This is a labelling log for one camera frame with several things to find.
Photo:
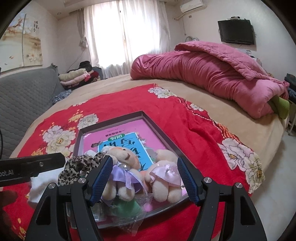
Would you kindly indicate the beige bed sheet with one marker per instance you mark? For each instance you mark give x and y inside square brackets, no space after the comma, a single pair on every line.
[263,135]

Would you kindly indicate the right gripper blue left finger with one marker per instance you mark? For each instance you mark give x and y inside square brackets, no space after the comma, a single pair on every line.
[97,180]

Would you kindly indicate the plush bear purple dress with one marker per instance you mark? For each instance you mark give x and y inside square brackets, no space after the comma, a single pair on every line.
[125,180]

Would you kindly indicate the green pillow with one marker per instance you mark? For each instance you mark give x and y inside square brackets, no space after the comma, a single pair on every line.
[280,106]

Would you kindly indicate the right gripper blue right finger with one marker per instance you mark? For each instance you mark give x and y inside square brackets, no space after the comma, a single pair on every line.
[192,179]

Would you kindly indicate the white lace roll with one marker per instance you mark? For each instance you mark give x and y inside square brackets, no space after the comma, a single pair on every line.
[38,185]

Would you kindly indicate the floral wall painting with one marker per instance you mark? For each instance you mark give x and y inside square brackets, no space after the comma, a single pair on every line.
[21,43]

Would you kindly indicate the stack of folded clothes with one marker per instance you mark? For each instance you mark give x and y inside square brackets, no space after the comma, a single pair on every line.
[84,75]

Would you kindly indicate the grey quilted headboard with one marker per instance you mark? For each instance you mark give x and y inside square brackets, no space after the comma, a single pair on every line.
[24,97]

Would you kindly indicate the white sheer curtain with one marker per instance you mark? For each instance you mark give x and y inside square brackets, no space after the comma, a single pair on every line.
[117,32]

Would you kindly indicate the plush bear pink dress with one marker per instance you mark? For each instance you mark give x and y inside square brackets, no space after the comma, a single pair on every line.
[163,176]

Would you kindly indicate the dark tray with pink book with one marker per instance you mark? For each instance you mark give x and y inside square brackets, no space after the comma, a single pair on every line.
[135,131]

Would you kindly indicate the red floral blanket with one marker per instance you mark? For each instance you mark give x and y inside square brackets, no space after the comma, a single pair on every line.
[209,146]

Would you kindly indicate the dark clothes pile on chair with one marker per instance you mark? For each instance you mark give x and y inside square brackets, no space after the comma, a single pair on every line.
[291,79]

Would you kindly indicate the wall mounted black television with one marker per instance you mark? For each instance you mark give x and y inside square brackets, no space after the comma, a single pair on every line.
[236,31]

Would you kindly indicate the leopard print scrunchie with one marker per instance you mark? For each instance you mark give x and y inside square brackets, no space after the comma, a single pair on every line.
[79,167]

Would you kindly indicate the green item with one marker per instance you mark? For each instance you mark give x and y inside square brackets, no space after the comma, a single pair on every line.
[126,215]

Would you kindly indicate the pink rolled quilt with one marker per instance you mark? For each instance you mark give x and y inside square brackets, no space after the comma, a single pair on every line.
[221,70]

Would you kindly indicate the white air conditioner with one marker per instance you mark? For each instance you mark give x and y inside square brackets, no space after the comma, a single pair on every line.
[188,5]

